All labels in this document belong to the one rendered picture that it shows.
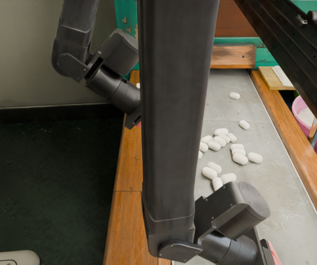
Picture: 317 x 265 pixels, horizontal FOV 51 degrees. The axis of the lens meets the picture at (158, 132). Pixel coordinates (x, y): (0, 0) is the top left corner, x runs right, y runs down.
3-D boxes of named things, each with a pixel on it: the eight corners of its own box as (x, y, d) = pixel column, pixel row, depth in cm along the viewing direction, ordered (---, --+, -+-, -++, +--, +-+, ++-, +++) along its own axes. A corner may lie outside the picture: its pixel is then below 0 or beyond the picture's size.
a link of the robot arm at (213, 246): (172, 221, 50) (175, 254, 45) (204, 196, 47) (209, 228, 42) (206, 238, 53) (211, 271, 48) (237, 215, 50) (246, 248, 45)
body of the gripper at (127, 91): (152, 85, 71) (125, 65, 68) (152, 111, 63) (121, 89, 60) (134, 105, 74) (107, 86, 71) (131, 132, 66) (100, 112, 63)
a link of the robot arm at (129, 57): (63, 50, 66) (52, 64, 59) (96, 4, 62) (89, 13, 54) (111, 86, 70) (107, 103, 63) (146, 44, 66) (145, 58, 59)
